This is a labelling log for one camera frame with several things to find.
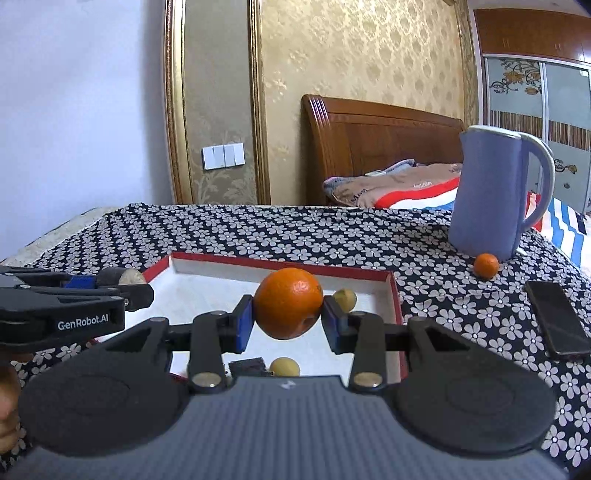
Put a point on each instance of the floral black white tablecloth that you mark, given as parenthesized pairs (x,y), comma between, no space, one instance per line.
(433,279)

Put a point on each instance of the wooden bed headboard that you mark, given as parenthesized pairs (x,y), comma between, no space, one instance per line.
(346,137)

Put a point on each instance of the small mandarin orange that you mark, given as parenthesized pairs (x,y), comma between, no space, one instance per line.
(486,266)

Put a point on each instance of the kiwi fruit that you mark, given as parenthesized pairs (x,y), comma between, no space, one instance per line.
(346,299)
(285,367)

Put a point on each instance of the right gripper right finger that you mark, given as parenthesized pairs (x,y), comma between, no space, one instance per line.
(363,335)

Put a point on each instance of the black smartphone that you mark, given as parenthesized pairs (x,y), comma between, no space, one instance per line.
(562,330)

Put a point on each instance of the blue electric kettle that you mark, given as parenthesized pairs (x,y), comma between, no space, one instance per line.
(489,214)

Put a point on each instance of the dark sugarcane piece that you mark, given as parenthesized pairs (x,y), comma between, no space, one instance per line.
(117,276)
(248,367)

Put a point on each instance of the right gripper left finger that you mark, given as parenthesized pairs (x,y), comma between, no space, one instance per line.
(212,334)

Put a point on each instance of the person left hand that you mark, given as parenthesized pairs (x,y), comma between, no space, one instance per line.
(10,390)

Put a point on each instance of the striped folded blanket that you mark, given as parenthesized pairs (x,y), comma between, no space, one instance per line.
(405,180)

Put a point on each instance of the golden wall frame moulding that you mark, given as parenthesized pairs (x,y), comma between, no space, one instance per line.
(213,90)

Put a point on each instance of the red shallow cardboard box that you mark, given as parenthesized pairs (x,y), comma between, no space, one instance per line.
(186,285)

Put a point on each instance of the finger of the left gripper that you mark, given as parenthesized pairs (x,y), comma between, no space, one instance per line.
(25,277)
(134,296)

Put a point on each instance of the large orange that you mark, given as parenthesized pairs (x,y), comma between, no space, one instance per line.
(287,303)

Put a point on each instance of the white wall switch panel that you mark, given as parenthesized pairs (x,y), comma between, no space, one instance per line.
(223,156)

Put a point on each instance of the wardrobe with floral doors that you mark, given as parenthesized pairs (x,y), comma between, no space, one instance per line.
(536,79)

